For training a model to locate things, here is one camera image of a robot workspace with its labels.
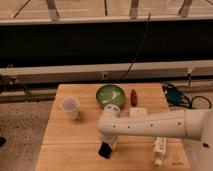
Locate black eraser block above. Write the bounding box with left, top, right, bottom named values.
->
left=98, top=142, right=112, bottom=159

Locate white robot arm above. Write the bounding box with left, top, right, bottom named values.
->
left=97, top=104, right=213, bottom=144

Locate green bowl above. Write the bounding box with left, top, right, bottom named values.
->
left=96, top=84, right=126, bottom=107

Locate red-brown small object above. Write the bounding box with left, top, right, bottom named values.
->
left=130, top=89, right=137, bottom=107

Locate blue power adapter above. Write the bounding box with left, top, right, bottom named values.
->
left=167, top=88, right=182, bottom=105

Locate white tube with cap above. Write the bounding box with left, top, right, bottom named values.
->
left=154, top=137, right=167, bottom=166

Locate wall outlet on rail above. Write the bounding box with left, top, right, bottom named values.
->
left=101, top=72, right=109, bottom=80

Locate black floor cable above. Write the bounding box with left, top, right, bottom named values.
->
left=161, top=82, right=213, bottom=109

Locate black hanging cable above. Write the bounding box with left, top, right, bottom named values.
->
left=118, top=12, right=152, bottom=83

